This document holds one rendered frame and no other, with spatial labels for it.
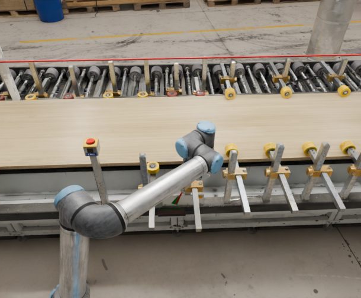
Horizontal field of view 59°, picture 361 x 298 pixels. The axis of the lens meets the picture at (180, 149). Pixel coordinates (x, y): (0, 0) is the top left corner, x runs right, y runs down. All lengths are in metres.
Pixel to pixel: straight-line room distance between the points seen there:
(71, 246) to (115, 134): 1.12
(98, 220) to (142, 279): 1.50
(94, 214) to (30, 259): 1.79
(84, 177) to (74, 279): 0.91
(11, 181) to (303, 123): 2.05
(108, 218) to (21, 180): 1.33
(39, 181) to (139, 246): 0.95
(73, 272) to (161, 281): 1.22
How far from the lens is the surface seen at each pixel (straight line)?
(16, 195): 2.44
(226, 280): 2.56
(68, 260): 1.36
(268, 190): 2.03
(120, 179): 2.18
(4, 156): 2.32
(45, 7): 7.07
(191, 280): 2.54
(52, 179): 2.27
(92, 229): 1.11
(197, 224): 1.74
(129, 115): 2.40
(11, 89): 2.85
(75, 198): 1.17
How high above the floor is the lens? 2.29
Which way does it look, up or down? 42 degrees down
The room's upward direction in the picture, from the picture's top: straight up
